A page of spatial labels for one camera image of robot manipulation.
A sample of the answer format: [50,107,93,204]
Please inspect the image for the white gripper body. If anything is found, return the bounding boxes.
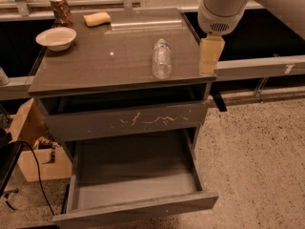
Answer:
[197,5,238,35]

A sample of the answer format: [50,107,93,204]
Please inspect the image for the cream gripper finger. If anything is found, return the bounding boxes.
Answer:
[199,34,225,75]

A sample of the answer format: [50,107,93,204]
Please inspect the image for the clear plastic water bottle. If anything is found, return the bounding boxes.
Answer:
[152,39,172,79]

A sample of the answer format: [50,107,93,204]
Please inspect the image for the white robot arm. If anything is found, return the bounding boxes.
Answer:
[197,0,305,75]

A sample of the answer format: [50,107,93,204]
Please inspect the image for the grey drawer cabinet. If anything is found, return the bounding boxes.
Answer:
[29,9,213,139]

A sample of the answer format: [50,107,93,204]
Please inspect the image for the open grey middle drawer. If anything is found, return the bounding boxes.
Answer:
[53,130,218,229]

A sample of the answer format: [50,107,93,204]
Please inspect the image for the grey top drawer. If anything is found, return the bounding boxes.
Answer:
[45,101,208,142]

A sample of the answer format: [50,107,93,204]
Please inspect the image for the yellow sponge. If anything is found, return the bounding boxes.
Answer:
[84,12,111,27]

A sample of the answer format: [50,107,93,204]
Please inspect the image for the white ceramic bowl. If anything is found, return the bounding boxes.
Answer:
[35,27,76,52]

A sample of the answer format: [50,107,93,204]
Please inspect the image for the patterned drink can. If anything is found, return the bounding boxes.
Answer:
[50,0,72,27]

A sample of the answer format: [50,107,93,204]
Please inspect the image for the metal window railing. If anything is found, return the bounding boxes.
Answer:
[0,0,265,22]

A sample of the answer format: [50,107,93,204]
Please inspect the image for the cardboard box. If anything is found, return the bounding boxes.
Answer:
[9,99,71,182]

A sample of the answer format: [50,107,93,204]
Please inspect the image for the black cable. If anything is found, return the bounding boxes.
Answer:
[12,140,55,217]

